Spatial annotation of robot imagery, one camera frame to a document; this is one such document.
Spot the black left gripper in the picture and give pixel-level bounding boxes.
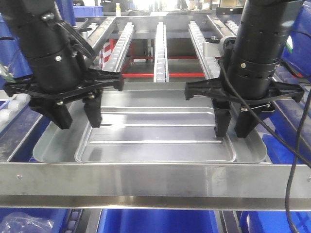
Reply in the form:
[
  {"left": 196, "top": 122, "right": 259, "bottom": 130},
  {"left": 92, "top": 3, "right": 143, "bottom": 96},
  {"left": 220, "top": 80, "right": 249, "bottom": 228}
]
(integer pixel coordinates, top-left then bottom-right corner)
[{"left": 3, "top": 68, "right": 124, "bottom": 130}]

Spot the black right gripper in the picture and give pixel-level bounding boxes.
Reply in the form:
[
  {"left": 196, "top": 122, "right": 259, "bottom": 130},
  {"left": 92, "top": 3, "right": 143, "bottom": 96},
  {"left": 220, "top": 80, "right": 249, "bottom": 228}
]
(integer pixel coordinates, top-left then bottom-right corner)
[{"left": 184, "top": 79, "right": 305, "bottom": 138}]

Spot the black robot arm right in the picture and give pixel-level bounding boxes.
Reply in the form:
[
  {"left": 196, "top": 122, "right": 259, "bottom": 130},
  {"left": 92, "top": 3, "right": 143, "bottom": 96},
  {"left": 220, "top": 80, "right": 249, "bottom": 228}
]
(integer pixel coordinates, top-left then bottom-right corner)
[{"left": 185, "top": 0, "right": 304, "bottom": 137}]

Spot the large outer silver tray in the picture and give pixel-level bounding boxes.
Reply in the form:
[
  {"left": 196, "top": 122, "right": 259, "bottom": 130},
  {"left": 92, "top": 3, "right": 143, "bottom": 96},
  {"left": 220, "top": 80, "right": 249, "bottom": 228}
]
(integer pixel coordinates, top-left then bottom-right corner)
[{"left": 33, "top": 83, "right": 267, "bottom": 164}]

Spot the left centre roller track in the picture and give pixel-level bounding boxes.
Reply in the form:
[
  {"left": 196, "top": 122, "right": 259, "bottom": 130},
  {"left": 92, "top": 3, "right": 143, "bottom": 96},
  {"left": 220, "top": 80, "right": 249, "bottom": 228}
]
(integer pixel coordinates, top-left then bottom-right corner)
[{"left": 104, "top": 22, "right": 134, "bottom": 72}]

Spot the blue bin under rack right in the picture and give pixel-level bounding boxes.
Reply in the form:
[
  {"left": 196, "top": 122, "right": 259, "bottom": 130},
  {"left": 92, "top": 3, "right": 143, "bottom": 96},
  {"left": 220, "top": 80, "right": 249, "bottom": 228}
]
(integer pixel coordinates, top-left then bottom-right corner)
[{"left": 261, "top": 109, "right": 296, "bottom": 164}]

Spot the right centre roller track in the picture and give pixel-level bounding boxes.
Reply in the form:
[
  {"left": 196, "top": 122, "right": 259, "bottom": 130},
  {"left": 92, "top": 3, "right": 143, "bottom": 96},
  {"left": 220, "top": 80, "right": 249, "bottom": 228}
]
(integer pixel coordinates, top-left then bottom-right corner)
[{"left": 189, "top": 21, "right": 221, "bottom": 79}]

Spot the blue bin upper left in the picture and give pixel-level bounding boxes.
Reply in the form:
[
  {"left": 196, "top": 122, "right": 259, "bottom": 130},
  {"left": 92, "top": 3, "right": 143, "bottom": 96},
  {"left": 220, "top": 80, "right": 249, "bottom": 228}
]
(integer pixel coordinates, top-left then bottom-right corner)
[{"left": 0, "top": 16, "right": 32, "bottom": 78}]

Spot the middle roller track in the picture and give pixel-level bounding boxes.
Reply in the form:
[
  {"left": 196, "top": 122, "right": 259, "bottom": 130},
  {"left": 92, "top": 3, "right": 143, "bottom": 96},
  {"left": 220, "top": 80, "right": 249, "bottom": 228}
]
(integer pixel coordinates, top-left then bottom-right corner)
[{"left": 154, "top": 22, "right": 169, "bottom": 83}]

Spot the blue bin upper right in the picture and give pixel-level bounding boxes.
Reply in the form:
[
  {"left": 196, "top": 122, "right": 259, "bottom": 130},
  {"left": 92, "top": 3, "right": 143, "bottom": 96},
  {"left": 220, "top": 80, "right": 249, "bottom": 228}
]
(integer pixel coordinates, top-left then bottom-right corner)
[{"left": 282, "top": 0, "right": 311, "bottom": 77}]

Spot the steel front cross bar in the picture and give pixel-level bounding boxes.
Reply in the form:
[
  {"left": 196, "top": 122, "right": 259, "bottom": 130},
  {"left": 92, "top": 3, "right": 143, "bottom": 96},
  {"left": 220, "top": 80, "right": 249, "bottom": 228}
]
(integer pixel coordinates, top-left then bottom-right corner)
[{"left": 0, "top": 162, "right": 311, "bottom": 211}]

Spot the far right roller track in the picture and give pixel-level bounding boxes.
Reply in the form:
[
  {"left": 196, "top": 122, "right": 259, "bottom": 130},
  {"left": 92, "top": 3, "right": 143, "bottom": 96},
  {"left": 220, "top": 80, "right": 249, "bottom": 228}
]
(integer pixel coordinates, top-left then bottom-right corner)
[{"left": 225, "top": 20, "right": 240, "bottom": 36}]

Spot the blue bin lower right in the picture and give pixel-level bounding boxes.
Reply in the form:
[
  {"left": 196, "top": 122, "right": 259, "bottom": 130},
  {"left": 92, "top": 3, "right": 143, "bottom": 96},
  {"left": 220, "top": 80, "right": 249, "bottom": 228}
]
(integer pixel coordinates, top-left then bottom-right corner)
[{"left": 239, "top": 211, "right": 311, "bottom": 233}]

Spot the bottle in background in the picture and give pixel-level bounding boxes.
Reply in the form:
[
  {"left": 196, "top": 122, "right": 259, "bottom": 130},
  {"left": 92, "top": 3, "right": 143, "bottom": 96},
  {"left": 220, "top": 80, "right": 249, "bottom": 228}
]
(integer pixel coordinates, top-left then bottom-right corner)
[{"left": 116, "top": 2, "right": 121, "bottom": 17}]

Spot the blue bin lower left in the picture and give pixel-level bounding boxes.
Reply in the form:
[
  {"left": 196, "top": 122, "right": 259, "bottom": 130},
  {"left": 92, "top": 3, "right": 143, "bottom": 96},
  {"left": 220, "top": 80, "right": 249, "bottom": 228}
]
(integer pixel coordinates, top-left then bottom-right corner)
[{"left": 0, "top": 208, "right": 71, "bottom": 233}]

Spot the blue bin lower centre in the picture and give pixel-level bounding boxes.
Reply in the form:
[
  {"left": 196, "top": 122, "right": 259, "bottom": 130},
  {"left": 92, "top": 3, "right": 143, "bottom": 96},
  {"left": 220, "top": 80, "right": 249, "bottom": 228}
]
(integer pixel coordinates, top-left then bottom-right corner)
[{"left": 97, "top": 209, "right": 219, "bottom": 233}]

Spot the clear plastic bag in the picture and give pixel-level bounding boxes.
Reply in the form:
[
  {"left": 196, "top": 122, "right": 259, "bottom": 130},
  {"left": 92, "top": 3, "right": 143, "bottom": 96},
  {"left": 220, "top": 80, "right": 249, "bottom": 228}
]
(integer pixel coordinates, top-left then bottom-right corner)
[{"left": 0, "top": 212, "right": 54, "bottom": 233}]

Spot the red white striped post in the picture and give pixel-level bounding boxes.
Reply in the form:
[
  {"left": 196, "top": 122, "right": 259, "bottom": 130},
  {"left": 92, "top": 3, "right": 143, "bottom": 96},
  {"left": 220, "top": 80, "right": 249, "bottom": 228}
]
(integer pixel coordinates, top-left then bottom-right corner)
[{"left": 99, "top": 42, "right": 113, "bottom": 70}]

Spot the red steel frame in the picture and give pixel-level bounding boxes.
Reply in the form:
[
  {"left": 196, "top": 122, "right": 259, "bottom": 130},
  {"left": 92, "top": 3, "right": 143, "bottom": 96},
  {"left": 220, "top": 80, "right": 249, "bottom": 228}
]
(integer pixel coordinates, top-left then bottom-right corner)
[{"left": 107, "top": 38, "right": 204, "bottom": 80}]

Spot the left steel divider rail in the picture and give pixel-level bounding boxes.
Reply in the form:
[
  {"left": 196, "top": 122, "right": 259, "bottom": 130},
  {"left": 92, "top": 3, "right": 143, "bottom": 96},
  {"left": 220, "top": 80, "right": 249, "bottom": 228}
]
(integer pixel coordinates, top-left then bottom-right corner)
[{"left": 0, "top": 17, "right": 116, "bottom": 163}]

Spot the black cable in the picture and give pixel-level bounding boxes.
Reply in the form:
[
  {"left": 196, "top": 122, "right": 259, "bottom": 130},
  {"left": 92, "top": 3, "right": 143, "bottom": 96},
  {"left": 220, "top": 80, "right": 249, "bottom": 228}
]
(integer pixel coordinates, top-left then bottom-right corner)
[{"left": 223, "top": 24, "right": 311, "bottom": 233}]

